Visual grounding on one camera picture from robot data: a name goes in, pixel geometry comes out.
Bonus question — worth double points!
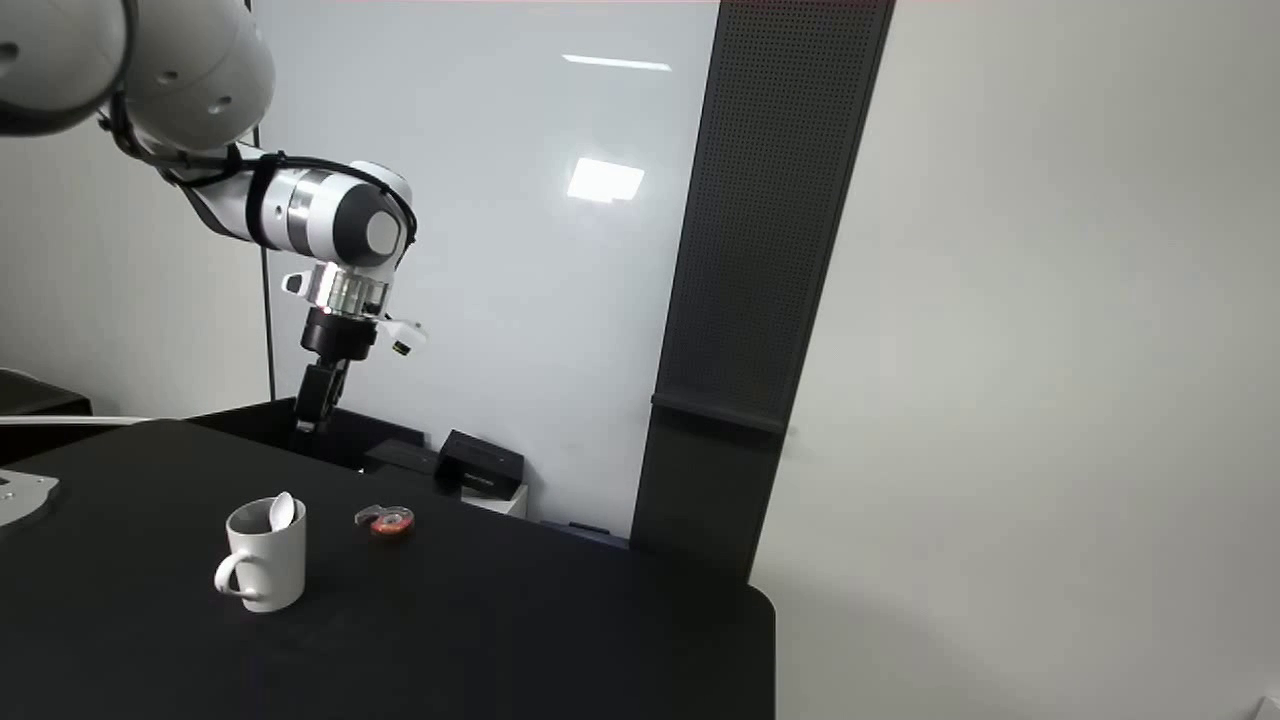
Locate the white ceramic mug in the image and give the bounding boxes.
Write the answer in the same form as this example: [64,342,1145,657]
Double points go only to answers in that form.
[210,490,311,621]

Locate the grey flat metal plate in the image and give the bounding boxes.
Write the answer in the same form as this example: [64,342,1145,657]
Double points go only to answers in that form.
[0,468,64,531]

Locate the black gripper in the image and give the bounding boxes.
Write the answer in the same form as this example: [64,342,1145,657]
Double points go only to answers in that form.
[291,304,380,441]

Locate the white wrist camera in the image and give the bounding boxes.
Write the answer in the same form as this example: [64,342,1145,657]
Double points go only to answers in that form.
[375,311,433,360]

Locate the dark vertical column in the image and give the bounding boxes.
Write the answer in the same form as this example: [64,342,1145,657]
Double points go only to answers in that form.
[629,0,901,594]

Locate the white glossy board panel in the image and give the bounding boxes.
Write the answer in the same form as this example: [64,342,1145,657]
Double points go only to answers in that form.
[245,0,722,542]

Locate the black box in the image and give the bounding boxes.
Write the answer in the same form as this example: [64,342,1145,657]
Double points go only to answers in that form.
[433,430,532,506]

